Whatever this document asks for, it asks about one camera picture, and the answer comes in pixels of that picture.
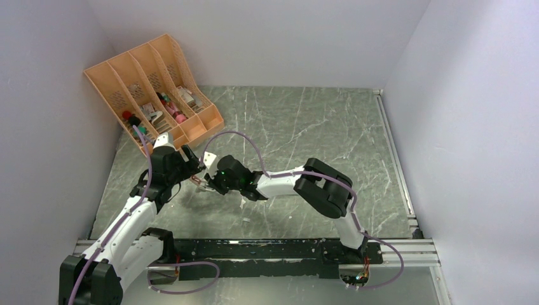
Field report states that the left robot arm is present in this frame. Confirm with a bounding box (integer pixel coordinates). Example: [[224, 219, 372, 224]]
[[58, 144, 205, 304]]

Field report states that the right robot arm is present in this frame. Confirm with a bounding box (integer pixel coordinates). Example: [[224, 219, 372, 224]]
[[201, 152, 368, 263]]

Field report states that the grey white stapler in organizer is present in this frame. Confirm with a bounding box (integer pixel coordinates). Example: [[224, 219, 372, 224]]
[[149, 111, 164, 126]]

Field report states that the black round stamp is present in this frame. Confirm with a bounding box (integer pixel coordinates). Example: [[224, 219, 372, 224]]
[[127, 115, 141, 126]]

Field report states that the peach plastic file organizer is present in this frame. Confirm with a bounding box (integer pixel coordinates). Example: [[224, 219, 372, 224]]
[[84, 34, 224, 149]]

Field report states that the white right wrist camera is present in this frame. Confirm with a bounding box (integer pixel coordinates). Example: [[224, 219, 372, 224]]
[[203, 152, 219, 177]]

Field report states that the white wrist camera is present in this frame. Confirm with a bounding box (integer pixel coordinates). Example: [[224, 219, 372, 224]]
[[153, 132, 175, 149], [203, 152, 219, 177]]

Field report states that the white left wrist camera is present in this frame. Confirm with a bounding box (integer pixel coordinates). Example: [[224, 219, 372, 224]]
[[153, 132, 175, 149]]

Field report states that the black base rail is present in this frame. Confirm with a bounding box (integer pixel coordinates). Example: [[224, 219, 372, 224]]
[[157, 238, 383, 279]]

